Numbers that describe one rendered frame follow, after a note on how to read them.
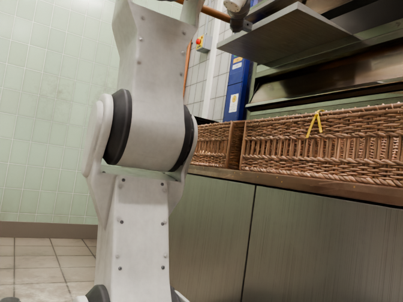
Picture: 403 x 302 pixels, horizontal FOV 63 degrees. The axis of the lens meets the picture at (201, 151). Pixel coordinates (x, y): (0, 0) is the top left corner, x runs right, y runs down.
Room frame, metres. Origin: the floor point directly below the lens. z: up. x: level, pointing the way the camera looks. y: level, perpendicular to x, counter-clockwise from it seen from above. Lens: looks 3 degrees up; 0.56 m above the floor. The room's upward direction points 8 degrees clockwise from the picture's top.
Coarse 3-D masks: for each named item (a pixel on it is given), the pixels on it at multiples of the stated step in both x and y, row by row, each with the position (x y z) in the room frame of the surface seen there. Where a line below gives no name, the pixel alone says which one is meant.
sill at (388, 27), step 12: (384, 24) 1.16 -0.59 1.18; (396, 24) 1.12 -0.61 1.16; (348, 36) 1.29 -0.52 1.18; (360, 36) 1.24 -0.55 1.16; (372, 36) 1.20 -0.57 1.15; (312, 48) 1.45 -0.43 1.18; (324, 48) 1.39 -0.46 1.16; (336, 48) 1.33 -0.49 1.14; (276, 60) 1.65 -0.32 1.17; (288, 60) 1.58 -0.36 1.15
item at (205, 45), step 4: (200, 36) 2.28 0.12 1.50; (204, 36) 2.24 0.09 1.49; (208, 36) 2.26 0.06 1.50; (200, 40) 2.27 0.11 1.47; (204, 40) 2.25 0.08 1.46; (208, 40) 2.26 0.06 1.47; (200, 44) 2.26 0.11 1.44; (204, 44) 2.25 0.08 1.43; (208, 44) 2.26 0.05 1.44; (196, 48) 2.32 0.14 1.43; (200, 48) 2.27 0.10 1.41; (204, 48) 2.25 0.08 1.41; (208, 48) 2.26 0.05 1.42; (204, 52) 2.33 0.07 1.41
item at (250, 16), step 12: (276, 0) 1.48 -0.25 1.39; (288, 0) 1.46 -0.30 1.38; (300, 0) 1.43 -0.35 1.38; (312, 0) 1.41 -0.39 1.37; (324, 0) 1.39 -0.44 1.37; (336, 0) 1.37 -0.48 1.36; (348, 0) 1.35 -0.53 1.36; (252, 12) 1.63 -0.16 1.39; (264, 12) 1.59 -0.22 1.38; (324, 12) 1.47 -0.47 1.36; (252, 24) 1.73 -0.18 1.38
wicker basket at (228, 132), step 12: (240, 120) 1.05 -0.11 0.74; (204, 132) 1.19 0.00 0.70; (216, 132) 1.12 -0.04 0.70; (228, 132) 1.05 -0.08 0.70; (240, 132) 1.06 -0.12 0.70; (204, 144) 1.18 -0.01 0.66; (216, 144) 1.64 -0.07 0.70; (228, 144) 1.04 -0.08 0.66; (240, 144) 1.06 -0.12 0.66; (204, 156) 1.17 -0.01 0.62; (216, 156) 1.09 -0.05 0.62; (228, 156) 1.04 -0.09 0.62; (228, 168) 1.04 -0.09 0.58
